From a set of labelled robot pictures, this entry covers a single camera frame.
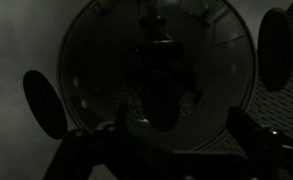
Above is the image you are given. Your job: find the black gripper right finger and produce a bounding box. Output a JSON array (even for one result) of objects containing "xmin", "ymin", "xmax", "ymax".
[{"xmin": 226, "ymin": 107, "xmax": 282, "ymax": 166}]

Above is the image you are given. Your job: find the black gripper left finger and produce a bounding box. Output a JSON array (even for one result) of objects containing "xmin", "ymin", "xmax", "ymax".
[{"xmin": 115, "ymin": 103, "xmax": 129, "ymax": 129}]

